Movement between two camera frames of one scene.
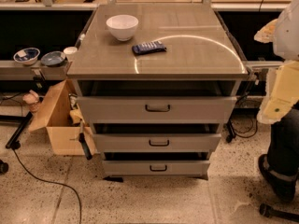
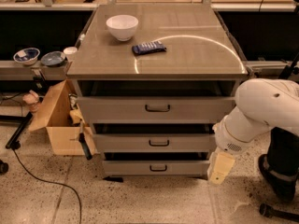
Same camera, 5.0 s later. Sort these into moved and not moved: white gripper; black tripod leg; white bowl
Moved: white gripper
Not moved: black tripod leg; white bowl
